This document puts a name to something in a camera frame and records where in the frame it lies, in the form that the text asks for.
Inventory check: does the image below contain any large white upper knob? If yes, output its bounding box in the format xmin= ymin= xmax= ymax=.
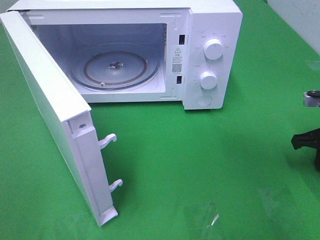
xmin=203 ymin=37 xmax=225 ymax=60

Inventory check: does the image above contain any white microwave oven body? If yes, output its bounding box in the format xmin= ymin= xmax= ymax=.
xmin=5 ymin=0 xmax=243 ymax=110

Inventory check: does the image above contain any round door release button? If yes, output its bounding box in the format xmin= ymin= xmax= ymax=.
xmin=196 ymin=94 xmax=212 ymax=107

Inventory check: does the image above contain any small white lower knob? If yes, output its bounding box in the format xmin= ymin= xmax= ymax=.
xmin=199 ymin=71 xmax=218 ymax=90

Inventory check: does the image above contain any white microwave door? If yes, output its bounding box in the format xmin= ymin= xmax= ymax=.
xmin=0 ymin=11 xmax=123 ymax=226

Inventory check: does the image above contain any glass microwave turntable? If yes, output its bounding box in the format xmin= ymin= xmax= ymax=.
xmin=70 ymin=42 xmax=161 ymax=91

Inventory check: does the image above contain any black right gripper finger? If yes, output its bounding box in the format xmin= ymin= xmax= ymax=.
xmin=291 ymin=128 xmax=320 ymax=171

